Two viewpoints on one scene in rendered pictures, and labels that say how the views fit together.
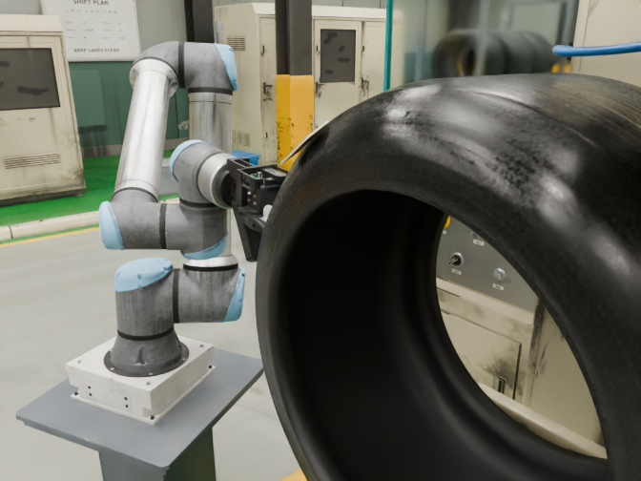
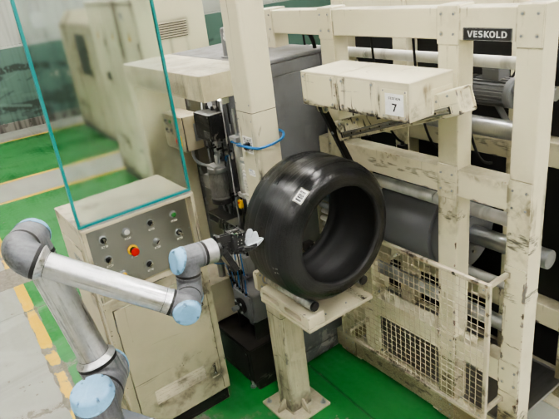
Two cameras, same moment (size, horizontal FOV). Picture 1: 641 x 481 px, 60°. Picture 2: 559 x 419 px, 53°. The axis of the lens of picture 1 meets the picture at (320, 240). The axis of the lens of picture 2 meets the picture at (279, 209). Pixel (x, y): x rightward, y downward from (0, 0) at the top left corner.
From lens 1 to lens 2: 2.11 m
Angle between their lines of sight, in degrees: 77
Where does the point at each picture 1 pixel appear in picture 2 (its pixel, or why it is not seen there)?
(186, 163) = (195, 256)
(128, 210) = (192, 296)
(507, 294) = not seen: hidden behind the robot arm
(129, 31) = not seen: outside the picture
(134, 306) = (117, 406)
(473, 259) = (157, 256)
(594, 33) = (261, 140)
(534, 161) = (353, 169)
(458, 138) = (343, 171)
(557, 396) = not seen: hidden behind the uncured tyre
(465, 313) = (171, 282)
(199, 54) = (39, 230)
